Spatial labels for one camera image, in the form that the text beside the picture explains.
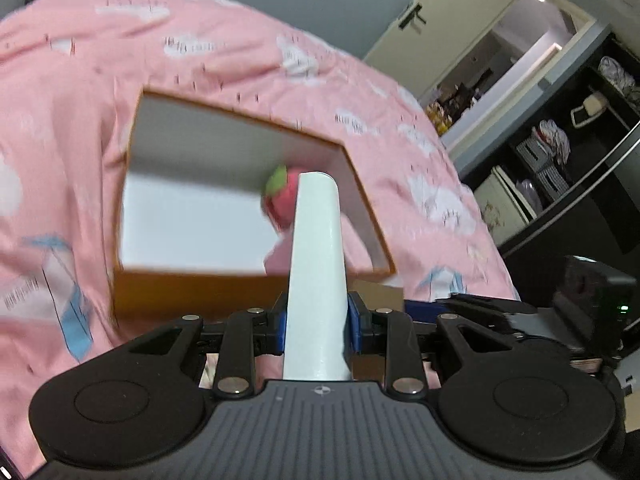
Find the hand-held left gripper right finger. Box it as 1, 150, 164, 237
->
346, 291, 523, 398

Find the pink printed blanket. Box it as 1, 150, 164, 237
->
0, 0, 521, 476

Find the long white carton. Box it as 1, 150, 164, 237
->
282, 171, 353, 382

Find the black shelf unit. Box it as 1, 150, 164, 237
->
457, 25, 640, 261

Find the clear plastic bag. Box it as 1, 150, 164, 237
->
517, 179, 543, 211

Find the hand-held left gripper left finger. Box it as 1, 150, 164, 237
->
127, 307, 290, 398

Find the pink paper box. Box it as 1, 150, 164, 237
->
263, 215, 373, 276

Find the patterned cloth bag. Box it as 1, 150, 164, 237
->
532, 119, 571, 166
597, 55, 638, 103

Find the pile of yellow packets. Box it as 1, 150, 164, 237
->
425, 85, 481, 136

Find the orange cardboard box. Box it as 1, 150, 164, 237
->
111, 87, 398, 333

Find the pink fluffy plush ball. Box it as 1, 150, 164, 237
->
260, 164, 303, 231

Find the white storage box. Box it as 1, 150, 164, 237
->
472, 165, 538, 246

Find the black door handle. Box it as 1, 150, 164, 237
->
397, 4, 427, 31

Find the cream door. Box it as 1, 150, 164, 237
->
362, 0, 528, 98

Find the grey storage basket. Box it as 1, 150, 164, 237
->
536, 164, 571, 201
515, 139, 551, 171

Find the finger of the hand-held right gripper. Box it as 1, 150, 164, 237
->
435, 292, 508, 313
404, 299, 442, 323

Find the gold small box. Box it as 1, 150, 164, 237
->
350, 280, 406, 311

